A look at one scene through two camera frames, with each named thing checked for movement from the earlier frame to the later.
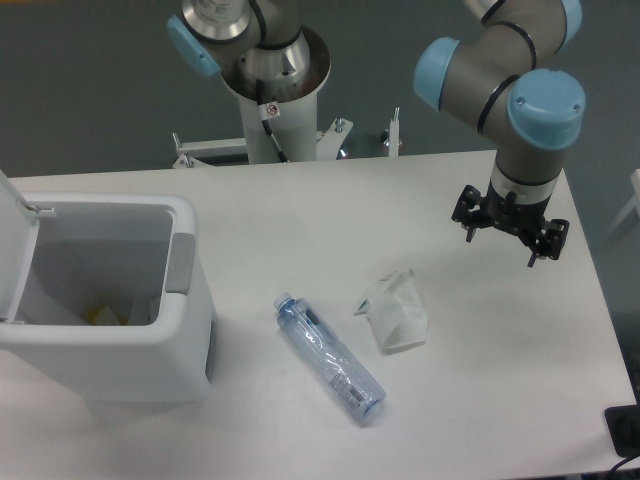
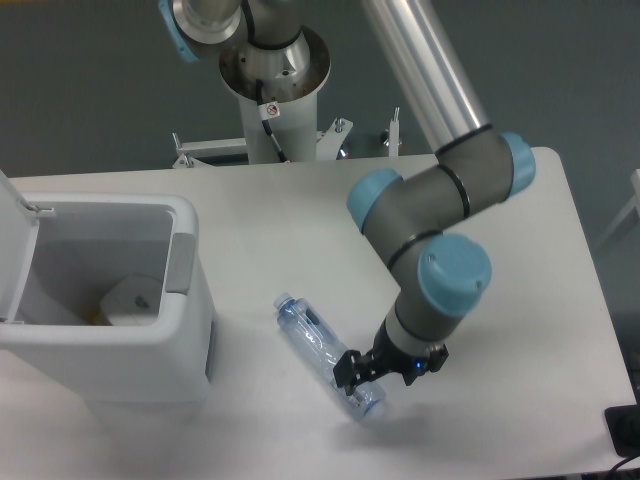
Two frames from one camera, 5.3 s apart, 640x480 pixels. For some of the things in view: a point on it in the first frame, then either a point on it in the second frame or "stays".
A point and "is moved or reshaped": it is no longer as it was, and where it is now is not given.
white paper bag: [396, 313] is moved or reshaped
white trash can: [116, 306] stays
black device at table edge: [623, 424] stays
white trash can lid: [18, 232] stays
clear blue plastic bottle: [338, 366] stays
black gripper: [507, 214] → [384, 357]
